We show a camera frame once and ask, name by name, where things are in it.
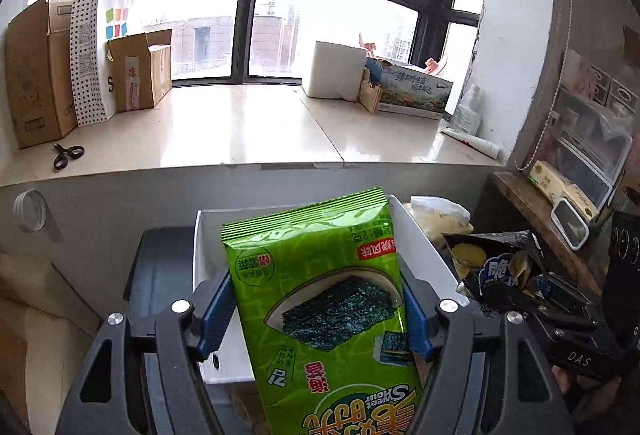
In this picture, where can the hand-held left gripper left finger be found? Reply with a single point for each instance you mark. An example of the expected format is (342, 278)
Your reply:
(217, 315)

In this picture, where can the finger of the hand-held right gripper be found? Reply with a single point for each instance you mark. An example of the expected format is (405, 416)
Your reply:
(570, 290)
(560, 322)

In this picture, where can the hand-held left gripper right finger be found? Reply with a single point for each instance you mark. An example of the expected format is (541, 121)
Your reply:
(417, 325)

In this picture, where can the black potato chip bag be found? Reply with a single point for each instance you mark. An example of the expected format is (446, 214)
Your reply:
(495, 270)

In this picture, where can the white cardboard box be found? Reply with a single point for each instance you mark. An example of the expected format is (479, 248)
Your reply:
(430, 245)

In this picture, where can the green seaweed snack packet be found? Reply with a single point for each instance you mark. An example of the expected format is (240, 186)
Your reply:
(310, 265)

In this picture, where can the person's right hand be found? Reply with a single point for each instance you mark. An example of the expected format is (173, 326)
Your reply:
(564, 381)

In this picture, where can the white framed desk clock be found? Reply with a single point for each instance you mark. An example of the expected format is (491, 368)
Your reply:
(571, 222)

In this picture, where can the dark wooden side table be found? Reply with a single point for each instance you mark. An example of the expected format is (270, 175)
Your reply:
(520, 200)

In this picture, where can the yellow tissue pack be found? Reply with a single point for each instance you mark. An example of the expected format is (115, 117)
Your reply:
(555, 182)

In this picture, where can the beige tissue box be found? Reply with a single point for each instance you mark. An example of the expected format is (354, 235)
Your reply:
(440, 212)

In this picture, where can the clear plastic storage drawers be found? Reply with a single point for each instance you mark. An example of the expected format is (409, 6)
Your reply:
(590, 150)

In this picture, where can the white tube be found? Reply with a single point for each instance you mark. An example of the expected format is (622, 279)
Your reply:
(472, 142)

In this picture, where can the flat brown cardboard sheet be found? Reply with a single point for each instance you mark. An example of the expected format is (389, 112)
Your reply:
(30, 345)

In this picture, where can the marble window sill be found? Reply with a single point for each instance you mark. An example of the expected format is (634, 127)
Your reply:
(225, 125)

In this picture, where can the white plastic bottle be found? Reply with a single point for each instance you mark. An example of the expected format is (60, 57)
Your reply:
(466, 115)

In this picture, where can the small white drawer organizer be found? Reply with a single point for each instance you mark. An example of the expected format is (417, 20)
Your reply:
(617, 90)

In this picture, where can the black scissors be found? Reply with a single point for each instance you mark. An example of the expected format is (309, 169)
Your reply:
(64, 156)

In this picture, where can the pink floral packet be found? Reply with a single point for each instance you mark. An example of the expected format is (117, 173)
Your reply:
(580, 67)

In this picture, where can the landscape printed tissue box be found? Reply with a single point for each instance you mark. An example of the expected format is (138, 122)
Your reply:
(415, 95)

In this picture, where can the small wooden holder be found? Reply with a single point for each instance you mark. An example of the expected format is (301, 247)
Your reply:
(369, 95)

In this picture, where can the grey stitched leather panel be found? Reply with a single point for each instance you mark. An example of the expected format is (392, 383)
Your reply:
(545, 40)

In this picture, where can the small open cardboard box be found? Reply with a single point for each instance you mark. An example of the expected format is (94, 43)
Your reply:
(135, 75)

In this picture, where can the pink toy figure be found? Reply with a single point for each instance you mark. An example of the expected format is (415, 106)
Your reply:
(436, 65)
(367, 46)

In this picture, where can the white foam box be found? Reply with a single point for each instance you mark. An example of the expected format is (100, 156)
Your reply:
(332, 70)

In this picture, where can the polka dot paper bag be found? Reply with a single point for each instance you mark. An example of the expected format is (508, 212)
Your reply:
(87, 65)

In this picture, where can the tall brown cardboard box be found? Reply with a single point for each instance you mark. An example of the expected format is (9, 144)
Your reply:
(35, 75)

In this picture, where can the white round wall cap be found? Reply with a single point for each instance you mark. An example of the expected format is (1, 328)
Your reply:
(30, 210)

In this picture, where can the cardboard piece on wall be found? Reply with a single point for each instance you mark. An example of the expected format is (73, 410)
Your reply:
(632, 42)

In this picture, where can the black window frame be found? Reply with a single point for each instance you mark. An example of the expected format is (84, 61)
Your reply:
(245, 25)

